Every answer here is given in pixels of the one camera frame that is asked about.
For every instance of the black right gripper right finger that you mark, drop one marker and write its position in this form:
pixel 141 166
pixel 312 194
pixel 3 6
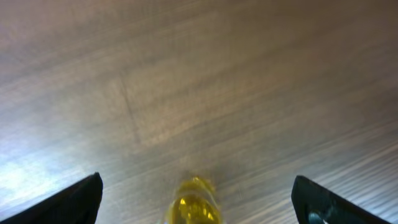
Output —
pixel 315 204

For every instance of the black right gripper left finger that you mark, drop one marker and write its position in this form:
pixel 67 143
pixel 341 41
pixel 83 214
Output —
pixel 76 204

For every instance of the yellow oil bottle silver cap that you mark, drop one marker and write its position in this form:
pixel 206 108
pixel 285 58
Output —
pixel 194 202

